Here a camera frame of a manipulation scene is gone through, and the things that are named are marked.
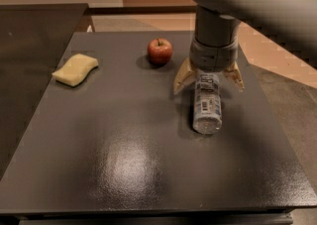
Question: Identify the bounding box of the yellow sponge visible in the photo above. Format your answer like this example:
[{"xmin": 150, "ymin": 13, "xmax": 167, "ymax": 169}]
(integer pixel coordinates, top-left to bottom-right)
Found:
[{"xmin": 52, "ymin": 54, "xmax": 99, "ymax": 87}]

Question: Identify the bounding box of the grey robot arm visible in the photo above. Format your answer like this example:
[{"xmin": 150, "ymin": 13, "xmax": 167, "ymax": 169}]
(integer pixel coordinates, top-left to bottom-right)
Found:
[{"xmin": 173, "ymin": 0, "xmax": 317, "ymax": 93}]

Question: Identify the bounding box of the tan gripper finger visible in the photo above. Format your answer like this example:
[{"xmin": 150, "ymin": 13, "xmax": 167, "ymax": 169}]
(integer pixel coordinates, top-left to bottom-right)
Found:
[
  {"xmin": 223, "ymin": 61, "xmax": 245, "ymax": 92},
  {"xmin": 173, "ymin": 57, "xmax": 197, "ymax": 95}
]

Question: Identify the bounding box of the clear plastic water bottle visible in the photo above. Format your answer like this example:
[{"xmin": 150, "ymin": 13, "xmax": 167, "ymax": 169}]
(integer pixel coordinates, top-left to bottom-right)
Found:
[{"xmin": 193, "ymin": 71, "xmax": 222, "ymax": 135}]

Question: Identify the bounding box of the red apple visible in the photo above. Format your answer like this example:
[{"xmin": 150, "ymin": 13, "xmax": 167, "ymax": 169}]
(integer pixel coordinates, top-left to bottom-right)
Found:
[{"xmin": 148, "ymin": 38, "xmax": 173, "ymax": 65}]

